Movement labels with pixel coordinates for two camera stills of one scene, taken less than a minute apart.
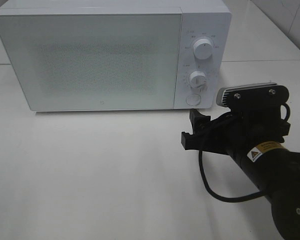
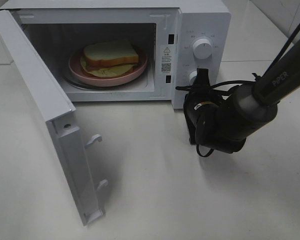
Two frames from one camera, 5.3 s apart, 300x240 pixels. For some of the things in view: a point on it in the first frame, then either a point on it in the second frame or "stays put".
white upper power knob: (203, 48) stays put
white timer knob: (198, 79) stays put
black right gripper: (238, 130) → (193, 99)
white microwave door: (71, 62) → (52, 102)
